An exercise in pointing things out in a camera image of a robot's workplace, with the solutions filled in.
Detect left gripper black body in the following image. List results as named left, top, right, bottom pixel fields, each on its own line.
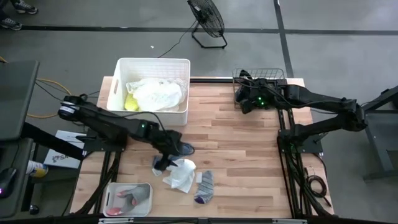
left=149, top=129, right=184, bottom=156

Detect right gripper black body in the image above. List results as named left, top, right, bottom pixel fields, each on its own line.
left=239, top=78, right=273, bottom=114

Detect small white cloth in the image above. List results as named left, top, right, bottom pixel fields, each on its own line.
left=162, top=158, right=197, bottom=194

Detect blue sock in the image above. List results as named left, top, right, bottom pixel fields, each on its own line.
left=151, top=142, right=196, bottom=177

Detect grey sock pink toe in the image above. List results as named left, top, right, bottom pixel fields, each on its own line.
left=116, top=185, right=150, bottom=208

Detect large white shirt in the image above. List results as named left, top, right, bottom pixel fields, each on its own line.
left=126, top=77, right=188, bottom=112

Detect yellow cloth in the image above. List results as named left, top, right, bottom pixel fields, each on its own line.
left=124, top=92, right=139, bottom=111

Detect grey sock pink stripes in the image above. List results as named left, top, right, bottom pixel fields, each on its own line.
left=105, top=198, right=134, bottom=216

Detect grey striped purple-toed sock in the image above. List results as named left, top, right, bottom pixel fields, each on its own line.
left=193, top=169, right=215, bottom=205

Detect small white plastic bin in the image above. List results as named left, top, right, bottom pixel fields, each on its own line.
left=102, top=182, right=154, bottom=218

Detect white plastic laundry basket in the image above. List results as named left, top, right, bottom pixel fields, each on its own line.
left=106, top=57, right=191, bottom=127

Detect black floor fan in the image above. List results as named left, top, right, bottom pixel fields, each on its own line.
left=187, top=0, right=228, bottom=50

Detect white printed box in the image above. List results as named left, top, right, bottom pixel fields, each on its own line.
left=42, top=129, right=87, bottom=170

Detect black diagonal support beam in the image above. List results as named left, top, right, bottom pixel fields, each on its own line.
left=21, top=123, right=85, bottom=161

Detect white yellow can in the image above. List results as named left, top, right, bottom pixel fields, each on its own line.
left=25, top=159, right=50, bottom=179

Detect dark metal stand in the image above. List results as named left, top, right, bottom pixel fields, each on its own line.
left=356, top=84, right=398, bottom=182

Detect dark side desk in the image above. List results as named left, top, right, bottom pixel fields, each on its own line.
left=0, top=138, right=34, bottom=218

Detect black computer mouse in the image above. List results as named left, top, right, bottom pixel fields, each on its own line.
left=0, top=167, right=18, bottom=200

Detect person's shoe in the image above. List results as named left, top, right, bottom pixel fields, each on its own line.
left=0, top=17, right=23, bottom=31
left=12, top=0, right=39, bottom=15

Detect black wire basket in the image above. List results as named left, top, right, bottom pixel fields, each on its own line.
left=231, top=67, right=286, bottom=110

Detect black fan cable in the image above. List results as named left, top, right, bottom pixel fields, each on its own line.
left=157, top=20, right=198, bottom=58

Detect black aluminium table frame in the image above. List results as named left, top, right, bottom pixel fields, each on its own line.
left=62, top=77, right=335, bottom=224

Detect coiled black cable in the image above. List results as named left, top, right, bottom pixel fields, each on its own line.
left=304, top=164, right=333, bottom=208

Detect yellow extension cable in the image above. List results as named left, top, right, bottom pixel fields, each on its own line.
left=26, top=77, right=72, bottom=119

